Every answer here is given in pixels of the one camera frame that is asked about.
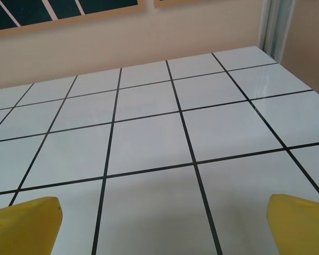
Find aluminium corner post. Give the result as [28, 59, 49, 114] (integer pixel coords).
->
[257, 0, 292, 63]

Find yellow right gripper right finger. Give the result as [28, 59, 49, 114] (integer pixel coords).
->
[266, 193, 319, 255]

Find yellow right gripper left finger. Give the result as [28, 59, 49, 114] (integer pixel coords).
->
[0, 196, 63, 255]

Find dark wall panel three flowers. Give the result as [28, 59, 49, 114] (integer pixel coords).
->
[0, 0, 146, 39]

